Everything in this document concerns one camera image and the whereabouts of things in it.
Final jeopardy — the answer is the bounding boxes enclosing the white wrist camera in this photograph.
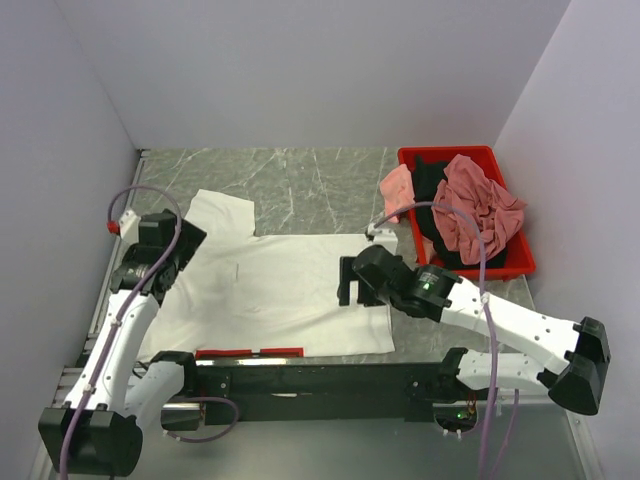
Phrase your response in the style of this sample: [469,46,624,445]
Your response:
[107,209,141,245]
[365,224,398,254]

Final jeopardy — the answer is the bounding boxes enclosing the light pink t shirt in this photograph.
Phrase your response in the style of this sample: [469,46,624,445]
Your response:
[379,164,415,224]

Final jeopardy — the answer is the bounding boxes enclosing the black base beam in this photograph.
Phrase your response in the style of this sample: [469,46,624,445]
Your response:
[196,361,486,422]

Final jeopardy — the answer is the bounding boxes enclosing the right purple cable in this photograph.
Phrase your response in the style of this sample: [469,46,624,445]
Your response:
[372,201,521,480]

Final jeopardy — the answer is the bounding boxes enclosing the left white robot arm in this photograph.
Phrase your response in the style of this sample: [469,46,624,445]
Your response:
[38,210,206,479]

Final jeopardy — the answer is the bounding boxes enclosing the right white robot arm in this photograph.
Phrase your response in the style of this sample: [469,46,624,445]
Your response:
[337,244,611,416]

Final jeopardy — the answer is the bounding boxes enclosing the black t shirt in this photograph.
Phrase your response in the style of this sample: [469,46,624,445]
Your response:
[412,155,479,270]

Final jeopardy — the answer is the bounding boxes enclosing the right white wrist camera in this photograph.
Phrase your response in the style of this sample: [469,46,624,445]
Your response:
[365,224,398,254]

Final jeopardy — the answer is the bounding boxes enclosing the white t shirt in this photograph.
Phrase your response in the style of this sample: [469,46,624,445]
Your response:
[138,190,395,360]

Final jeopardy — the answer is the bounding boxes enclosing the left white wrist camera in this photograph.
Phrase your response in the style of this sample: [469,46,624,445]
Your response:
[107,209,141,245]

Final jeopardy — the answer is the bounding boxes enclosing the dusty pink t shirt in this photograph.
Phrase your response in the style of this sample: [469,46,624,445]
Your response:
[432,154,527,266]

